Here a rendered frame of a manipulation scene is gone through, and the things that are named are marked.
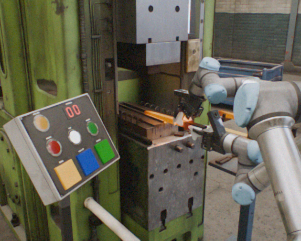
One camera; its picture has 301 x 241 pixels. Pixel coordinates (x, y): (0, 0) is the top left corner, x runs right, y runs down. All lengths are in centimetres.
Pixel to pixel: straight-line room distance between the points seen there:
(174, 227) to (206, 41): 102
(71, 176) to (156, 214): 71
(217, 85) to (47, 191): 69
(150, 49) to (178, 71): 40
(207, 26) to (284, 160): 122
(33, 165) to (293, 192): 72
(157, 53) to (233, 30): 870
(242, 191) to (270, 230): 150
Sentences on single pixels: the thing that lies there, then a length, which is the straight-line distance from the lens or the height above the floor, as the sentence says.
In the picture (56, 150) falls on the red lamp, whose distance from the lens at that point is 108.
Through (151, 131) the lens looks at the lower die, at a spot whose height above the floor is 96.
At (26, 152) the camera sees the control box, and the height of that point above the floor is 109.
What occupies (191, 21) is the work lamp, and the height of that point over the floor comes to 145.
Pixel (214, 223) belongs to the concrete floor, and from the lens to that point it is 261.
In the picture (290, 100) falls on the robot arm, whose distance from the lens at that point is 90.
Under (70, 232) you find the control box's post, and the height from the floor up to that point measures 68.
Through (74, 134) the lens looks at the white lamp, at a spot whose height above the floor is 110.
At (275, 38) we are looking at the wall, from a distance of 951.
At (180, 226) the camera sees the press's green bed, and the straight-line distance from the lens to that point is 186.
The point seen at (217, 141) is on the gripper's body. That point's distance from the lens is 137.
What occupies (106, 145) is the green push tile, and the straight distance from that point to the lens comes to 123.
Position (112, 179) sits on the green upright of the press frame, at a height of 70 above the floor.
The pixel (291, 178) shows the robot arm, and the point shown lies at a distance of 80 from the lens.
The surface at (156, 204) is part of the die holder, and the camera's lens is 165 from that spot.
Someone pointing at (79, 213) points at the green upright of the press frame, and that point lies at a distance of 167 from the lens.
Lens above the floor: 149
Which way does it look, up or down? 18 degrees down
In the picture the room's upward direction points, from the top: straight up
